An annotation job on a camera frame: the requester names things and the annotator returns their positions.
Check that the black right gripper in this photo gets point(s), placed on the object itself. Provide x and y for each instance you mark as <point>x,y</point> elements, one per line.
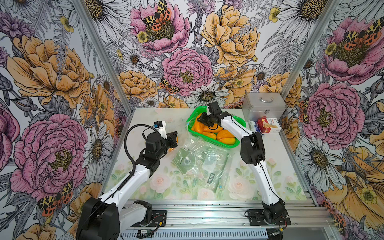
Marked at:
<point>202,119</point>

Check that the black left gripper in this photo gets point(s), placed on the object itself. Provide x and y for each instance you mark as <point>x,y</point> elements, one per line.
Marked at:
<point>171,137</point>

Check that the clear zip-top bag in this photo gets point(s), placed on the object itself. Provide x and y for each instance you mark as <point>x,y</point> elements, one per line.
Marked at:
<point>184,142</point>

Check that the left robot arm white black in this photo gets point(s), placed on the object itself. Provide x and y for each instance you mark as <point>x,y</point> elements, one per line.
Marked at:
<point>105,217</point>

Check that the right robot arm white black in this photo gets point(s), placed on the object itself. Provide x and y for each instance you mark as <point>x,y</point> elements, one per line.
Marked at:
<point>253,154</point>

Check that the orange mango basket front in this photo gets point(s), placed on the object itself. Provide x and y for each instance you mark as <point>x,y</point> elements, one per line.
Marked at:
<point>223,134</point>

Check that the pile of clear zip bags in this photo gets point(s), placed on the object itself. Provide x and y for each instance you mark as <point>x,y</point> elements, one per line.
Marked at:
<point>205,164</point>

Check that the green plastic basket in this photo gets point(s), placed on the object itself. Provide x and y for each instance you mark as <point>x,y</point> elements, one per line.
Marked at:
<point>209,137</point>

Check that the blue white small packet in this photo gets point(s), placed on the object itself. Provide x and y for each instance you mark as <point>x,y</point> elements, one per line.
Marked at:
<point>254,126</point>

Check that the red white snack box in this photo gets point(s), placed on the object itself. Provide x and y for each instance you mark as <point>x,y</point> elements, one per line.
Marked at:
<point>268,125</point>

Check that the silver metal case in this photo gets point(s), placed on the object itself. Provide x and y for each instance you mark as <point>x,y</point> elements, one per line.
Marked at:
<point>258,105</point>

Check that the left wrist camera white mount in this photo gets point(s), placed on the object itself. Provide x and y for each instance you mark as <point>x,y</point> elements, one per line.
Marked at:
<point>160,126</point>

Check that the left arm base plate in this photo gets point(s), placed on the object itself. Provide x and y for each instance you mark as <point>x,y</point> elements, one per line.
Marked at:
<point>158,219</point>

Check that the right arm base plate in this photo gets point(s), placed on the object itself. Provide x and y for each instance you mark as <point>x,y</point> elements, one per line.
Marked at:
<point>256,218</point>

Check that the aluminium front rail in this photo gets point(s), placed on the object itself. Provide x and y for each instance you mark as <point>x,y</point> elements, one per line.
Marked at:
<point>231,214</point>

